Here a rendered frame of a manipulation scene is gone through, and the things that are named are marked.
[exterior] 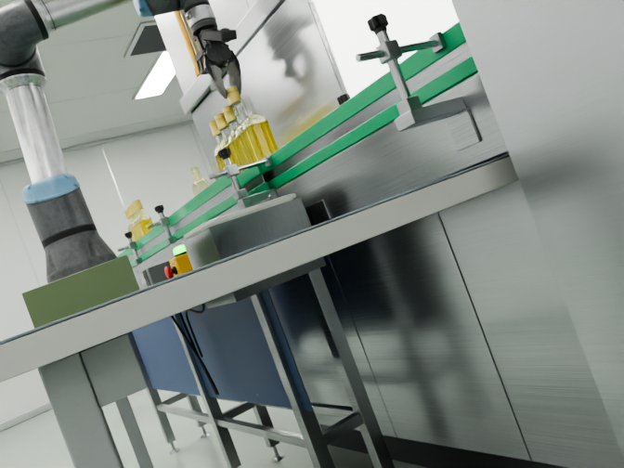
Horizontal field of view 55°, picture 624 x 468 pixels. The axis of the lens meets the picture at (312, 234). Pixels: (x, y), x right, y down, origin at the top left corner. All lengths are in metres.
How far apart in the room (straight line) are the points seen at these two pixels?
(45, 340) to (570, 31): 0.57
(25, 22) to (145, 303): 1.03
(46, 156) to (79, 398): 0.98
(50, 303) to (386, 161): 0.71
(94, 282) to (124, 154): 6.53
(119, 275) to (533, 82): 0.91
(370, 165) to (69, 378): 0.71
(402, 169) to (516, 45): 0.46
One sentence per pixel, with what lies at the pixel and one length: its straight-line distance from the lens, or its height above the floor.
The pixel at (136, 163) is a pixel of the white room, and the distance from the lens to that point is 7.79.
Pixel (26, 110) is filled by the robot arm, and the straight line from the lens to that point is 1.61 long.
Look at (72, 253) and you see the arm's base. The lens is 1.35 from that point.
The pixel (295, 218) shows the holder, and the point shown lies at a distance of 1.27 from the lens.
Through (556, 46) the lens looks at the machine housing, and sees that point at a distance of 0.67.
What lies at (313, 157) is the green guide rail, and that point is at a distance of 1.34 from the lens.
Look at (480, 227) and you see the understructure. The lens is 1.30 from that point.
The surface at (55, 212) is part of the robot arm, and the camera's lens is 1.38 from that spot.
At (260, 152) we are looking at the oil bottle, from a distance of 1.57.
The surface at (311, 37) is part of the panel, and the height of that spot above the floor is 1.20.
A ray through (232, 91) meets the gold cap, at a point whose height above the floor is 1.18.
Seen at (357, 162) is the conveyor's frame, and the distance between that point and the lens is 1.19.
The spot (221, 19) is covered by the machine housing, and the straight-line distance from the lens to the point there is 2.00.
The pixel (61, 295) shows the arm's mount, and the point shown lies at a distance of 1.30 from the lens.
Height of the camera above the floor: 0.74
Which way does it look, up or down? level
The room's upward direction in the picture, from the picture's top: 21 degrees counter-clockwise
